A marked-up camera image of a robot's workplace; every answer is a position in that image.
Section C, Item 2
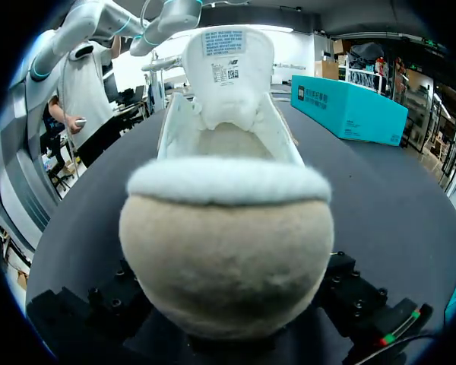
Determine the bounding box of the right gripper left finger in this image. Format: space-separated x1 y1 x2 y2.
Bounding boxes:
87 258 153 338

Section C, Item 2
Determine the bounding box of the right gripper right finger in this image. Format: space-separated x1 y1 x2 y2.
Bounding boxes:
313 250 389 338

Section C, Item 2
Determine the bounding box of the person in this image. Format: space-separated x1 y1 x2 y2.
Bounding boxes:
47 36 125 168

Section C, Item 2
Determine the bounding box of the teal box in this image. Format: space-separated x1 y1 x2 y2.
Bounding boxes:
290 75 410 147

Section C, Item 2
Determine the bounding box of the beige and white shoe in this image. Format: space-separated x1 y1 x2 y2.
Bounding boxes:
119 27 334 340

